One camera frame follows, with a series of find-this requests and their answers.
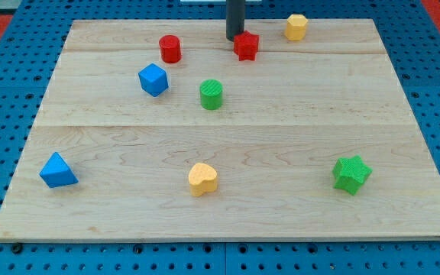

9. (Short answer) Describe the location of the yellow hexagon block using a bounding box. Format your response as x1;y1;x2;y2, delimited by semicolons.
284;14;309;41

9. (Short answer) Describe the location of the yellow heart block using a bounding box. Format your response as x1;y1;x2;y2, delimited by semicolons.
188;163;218;197

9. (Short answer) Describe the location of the green cylinder block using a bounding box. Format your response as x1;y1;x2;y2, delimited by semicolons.
199;79;223;110

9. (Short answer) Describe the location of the light wooden board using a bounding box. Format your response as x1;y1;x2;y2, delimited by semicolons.
0;19;440;243

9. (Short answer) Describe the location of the blue cube block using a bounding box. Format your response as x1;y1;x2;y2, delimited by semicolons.
138;63;169;97

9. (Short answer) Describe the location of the red star block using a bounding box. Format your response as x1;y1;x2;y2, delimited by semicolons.
233;31;260;61

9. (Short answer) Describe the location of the red cylinder block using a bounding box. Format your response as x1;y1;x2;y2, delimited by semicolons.
159;34;182;63

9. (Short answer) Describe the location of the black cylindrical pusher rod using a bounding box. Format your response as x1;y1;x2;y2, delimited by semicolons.
225;0;245;41

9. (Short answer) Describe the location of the green star block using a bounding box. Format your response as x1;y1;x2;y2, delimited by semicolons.
332;155;373;196

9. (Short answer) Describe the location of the blue triangle block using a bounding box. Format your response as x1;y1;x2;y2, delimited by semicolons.
39;152;79;188

